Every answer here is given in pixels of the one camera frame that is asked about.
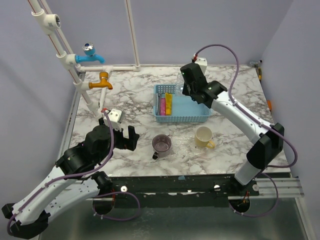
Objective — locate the purple mug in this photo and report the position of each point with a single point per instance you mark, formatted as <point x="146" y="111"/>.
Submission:
<point x="161" y="145"/>

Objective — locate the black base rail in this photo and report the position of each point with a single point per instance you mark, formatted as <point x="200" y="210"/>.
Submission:
<point x="176" y="191"/>

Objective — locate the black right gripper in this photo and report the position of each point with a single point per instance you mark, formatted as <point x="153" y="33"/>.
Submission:
<point x="184" y="90"/>

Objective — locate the blue tap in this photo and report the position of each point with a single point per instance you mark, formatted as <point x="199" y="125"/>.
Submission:
<point x="89" y="54"/>

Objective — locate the clear textured glass tray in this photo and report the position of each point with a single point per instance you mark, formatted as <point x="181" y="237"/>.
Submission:
<point x="180" y="146"/>

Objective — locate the clear glass organizer insert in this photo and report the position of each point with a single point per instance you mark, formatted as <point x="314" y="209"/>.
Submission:
<point x="179" y="85"/>

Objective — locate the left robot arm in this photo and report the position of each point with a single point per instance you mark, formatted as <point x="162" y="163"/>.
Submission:
<point x="75" y="177"/>

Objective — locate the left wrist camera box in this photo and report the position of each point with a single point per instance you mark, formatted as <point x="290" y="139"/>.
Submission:
<point x="116" y="116"/>

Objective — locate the yellow mug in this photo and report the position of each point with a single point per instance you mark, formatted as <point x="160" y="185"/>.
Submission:
<point x="203" y="138"/>

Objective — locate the white pvc pipe frame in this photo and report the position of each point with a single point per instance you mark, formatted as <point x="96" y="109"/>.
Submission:
<point x="51" y="26"/>

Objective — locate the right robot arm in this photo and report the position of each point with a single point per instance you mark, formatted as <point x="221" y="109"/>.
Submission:
<point x="262" y="134"/>

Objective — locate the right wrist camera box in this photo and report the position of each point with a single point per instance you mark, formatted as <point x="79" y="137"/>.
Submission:
<point x="203" y="63"/>

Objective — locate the orange tap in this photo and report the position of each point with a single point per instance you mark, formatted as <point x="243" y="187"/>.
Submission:
<point x="103" y="81"/>

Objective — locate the light blue perforated basket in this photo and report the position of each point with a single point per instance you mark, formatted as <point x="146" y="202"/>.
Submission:
<point x="184" y="110"/>

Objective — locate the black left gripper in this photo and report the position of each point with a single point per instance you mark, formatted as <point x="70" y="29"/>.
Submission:
<point x="130" y="143"/>

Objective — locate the yellow clamp tool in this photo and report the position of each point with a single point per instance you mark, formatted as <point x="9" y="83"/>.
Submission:
<point x="257" y="66"/>

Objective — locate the orange clip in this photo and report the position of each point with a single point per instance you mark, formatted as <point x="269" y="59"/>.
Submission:
<point x="269" y="105"/>

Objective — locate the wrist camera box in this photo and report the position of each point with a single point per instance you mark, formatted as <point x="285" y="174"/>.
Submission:
<point x="203" y="63"/>
<point x="116" y="116"/>

